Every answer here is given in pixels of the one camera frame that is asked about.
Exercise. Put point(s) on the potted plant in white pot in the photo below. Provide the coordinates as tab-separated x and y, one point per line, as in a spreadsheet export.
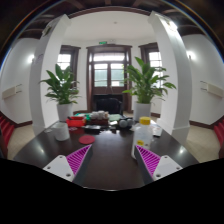
65	111
142	111

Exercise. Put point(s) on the green cloth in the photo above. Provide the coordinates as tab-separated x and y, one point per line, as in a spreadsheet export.
115	117

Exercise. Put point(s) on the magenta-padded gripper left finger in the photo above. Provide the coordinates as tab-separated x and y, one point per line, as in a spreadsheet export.
60	166

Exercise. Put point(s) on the white speckled cup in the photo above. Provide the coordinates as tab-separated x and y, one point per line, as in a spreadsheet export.
61	131

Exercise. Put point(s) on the grey headphones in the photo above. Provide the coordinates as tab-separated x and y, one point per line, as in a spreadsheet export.
123	123

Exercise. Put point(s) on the wooden tray with small jars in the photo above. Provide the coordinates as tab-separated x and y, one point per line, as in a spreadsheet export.
99	119

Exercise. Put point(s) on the yellow-capped white drink bottle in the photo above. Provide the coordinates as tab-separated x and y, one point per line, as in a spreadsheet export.
142	133

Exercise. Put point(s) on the red carpeted staircase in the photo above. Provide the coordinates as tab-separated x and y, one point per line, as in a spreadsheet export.
6	128
220	131

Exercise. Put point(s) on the dark wooden glass double door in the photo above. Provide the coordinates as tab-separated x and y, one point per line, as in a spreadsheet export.
109	90

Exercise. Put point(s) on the white wall radiator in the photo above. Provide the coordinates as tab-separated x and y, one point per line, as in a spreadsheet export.
215	89
10	91

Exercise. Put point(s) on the green exit sign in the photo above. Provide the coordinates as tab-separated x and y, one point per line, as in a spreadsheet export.
103	42

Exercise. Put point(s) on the black chair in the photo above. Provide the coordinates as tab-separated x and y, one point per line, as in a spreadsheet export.
107	104

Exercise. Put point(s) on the white printed leaflet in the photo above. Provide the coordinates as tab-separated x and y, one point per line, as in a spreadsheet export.
157	130

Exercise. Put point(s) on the dark wooden framed window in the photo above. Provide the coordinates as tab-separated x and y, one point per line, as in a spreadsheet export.
155	60
63	60

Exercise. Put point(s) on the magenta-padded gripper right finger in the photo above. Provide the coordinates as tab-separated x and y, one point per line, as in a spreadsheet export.
165	166

